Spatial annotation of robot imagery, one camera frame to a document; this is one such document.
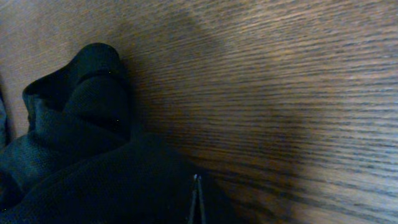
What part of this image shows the black logo t-shirt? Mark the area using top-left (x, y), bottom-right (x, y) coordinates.
top-left (1, 43), bottom-right (243, 223)

